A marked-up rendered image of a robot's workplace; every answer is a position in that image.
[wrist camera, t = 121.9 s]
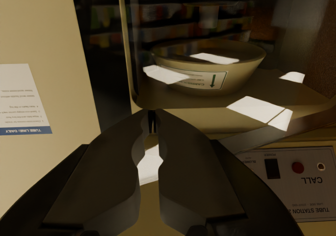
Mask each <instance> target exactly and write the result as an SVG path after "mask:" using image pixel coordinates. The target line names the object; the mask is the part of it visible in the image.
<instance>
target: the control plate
mask: <svg viewBox="0 0 336 236"><path fill-rule="evenodd" d="M235 156H236V157H237V158H238V159H239V160H240V161H242V162H243V163H244V164H245V165H246V166H247V167H248V168H252V169H253V170H254V173H255V174H256V175H257V176H259V177H260V178H261V179H262V180H263V181H264V182H265V183H266V184H267V185H268V186H269V187H270V188H271V189H272V191H273V192H274V193H275V194H276V195H277V196H278V197H279V199H280V200H281V201H282V202H283V204H284V205H285V206H286V208H287V209H288V211H289V212H290V213H291V215H292V216H293V218H294V219H295V221H296V222H297V223H306V222H325V221H336V156H335V153H334V149H333V146H318V147H292V148H266V149H253V150H250V151H247V152H244V153H241V154H238V155H235ZM265 159H277V163H278V168H279V174H280V179H268V178H267V172H266V166H265ZM294 162H300V163H302V164H303V166H304V171H303V173H301V174H297V173H295V172H294V171H293V170H292V164H293V163H294ZM317 163H323V164H324V165H325V170H324V171H319V170H318V169H317Z"/></svg>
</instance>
